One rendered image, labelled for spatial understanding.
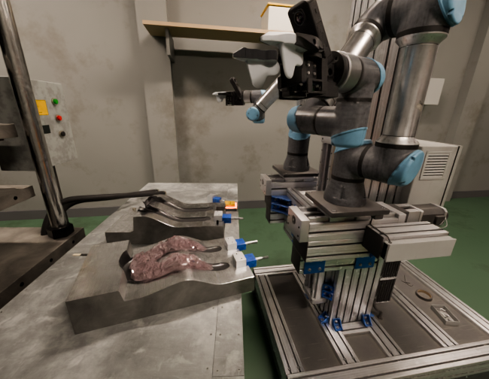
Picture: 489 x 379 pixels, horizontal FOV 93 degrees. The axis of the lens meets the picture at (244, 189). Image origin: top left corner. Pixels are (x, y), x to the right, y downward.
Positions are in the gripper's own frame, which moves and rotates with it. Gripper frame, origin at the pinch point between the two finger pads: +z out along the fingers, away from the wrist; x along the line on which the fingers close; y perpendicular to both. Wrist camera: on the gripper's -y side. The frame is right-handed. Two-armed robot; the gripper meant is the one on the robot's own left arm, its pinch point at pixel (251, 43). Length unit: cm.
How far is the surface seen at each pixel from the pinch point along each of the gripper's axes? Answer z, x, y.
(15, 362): 45, 37, 61
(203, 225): -14, 57, 49
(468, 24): -422, 76, -112
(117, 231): 17, 77, 49
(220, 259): -10, 37, 56
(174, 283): 9, 29, 53
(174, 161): -70, 255, 38
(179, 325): 10, 25, 63
